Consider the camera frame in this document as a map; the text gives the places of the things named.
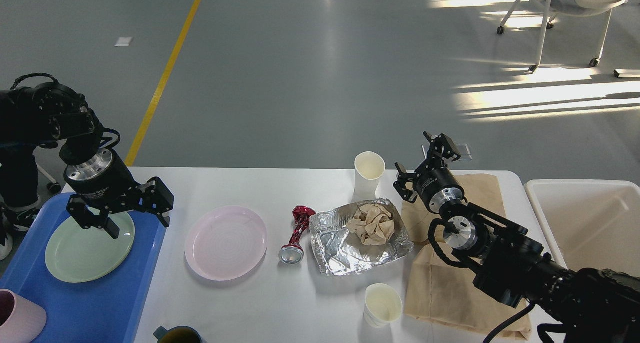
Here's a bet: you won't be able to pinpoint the white plastic bin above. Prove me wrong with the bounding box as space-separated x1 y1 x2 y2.
525 179 640 277

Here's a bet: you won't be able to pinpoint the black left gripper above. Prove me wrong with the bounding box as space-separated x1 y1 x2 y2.
63 149 175 239

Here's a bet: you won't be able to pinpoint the aluminium foil tray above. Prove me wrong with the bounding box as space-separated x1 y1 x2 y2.
310 198 414 276

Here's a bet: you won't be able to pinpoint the person dark trousers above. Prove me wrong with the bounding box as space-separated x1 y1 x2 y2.
0 145 41 260

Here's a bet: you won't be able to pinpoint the upright white paper cup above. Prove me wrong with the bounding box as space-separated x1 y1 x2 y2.
354 151 386 200

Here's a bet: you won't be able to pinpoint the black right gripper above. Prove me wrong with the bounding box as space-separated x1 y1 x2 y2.
393 131 466 214

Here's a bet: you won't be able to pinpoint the crumpled brown paper napkin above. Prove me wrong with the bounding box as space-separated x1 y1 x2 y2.
346 203 395 247

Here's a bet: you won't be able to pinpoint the teal mug yellow inside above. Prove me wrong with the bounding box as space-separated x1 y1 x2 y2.
153 325 206 343

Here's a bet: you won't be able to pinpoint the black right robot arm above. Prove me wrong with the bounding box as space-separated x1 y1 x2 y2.
393 132 640 343

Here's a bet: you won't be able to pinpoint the pink plate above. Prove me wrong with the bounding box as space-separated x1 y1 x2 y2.
185 206 268 282

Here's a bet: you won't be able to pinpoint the pink mug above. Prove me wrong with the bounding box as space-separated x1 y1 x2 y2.
0 289 47 343

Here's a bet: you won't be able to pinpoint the blue plastic tray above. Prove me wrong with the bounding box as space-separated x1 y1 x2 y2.
0 193 165 343

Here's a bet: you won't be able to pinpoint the crushed red can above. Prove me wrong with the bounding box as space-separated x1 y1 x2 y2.
278 205 317 265

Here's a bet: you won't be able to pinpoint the brown paper bag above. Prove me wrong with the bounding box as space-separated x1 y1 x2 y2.
401 174 533 341

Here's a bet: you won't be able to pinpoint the green plate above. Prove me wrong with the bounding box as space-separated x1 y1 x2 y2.
45 212 136 284

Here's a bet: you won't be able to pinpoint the white office chair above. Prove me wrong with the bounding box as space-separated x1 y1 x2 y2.
496 0 627 74

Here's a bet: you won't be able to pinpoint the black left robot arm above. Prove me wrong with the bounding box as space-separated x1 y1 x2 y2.
0 74 175 239

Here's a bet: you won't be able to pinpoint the lying white paper cup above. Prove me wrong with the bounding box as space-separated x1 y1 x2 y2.
363 283 403 328

